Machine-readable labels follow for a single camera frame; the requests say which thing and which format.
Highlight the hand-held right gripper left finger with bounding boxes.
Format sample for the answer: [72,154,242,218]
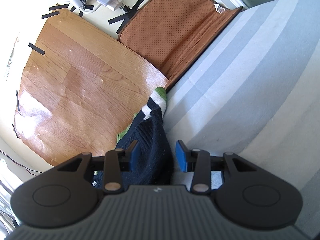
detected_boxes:
[54,140,139,195]

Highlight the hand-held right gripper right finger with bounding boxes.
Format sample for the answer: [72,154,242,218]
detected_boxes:
[175,140,258,195]

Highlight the navy and green knit sweater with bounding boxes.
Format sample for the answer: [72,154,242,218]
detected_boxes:
[92,87,175,189]

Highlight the wood-pattern vinyl sheet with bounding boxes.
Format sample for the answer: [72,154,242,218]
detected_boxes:
[14,4,170,167]

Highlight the striped blue white bed sheet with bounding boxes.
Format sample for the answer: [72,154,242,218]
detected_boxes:
[163,0,320,191]

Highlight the brown perforated cushion mat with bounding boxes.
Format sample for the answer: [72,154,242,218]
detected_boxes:
[117,0,243,93]

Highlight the thin red black wire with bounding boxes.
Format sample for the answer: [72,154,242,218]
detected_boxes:
[0,149,43,175]

